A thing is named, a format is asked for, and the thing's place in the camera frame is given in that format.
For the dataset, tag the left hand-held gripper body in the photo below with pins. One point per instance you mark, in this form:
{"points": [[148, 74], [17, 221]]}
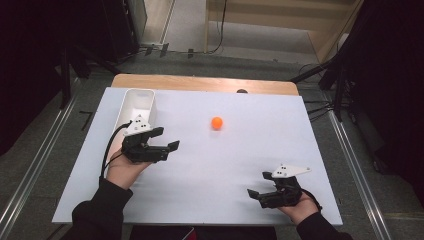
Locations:
{"points": [[143, 151]]}

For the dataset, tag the person's left hand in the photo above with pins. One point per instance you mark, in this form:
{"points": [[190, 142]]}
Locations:
{"points": [[123, 171]]}

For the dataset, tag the black metal stand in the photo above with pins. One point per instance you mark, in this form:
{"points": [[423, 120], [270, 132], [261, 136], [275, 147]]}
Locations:
{"points": [[65, 83], [340, 90]]}

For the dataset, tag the plain orange ball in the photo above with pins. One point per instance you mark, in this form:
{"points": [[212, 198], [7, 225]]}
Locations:
{"points": [[216, 123]]}

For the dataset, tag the metal floor rail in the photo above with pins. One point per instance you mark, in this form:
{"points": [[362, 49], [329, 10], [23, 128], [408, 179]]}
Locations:
{"points": [[33, 166], [360, 180]]}

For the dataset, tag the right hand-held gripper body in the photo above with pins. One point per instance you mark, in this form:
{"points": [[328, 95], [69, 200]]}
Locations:
{"points": [[281, 196]]}

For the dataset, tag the wooden table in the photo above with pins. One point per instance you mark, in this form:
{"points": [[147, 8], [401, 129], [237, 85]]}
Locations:
{"points": [[200, 82]]}

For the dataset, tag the person's right hand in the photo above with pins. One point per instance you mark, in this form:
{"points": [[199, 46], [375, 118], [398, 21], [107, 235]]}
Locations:
{"points": [[301, 211]]}

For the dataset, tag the light wooden shelf frame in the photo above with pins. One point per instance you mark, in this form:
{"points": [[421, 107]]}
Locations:
{"points": [[276, 21]]}

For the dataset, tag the long white plastic bin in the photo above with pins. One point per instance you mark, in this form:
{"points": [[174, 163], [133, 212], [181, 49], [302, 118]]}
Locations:
{"points": [[136, 101]]}

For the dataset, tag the white table board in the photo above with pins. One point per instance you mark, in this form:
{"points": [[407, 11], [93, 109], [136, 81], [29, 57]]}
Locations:
{"points": [[233, 160]]}

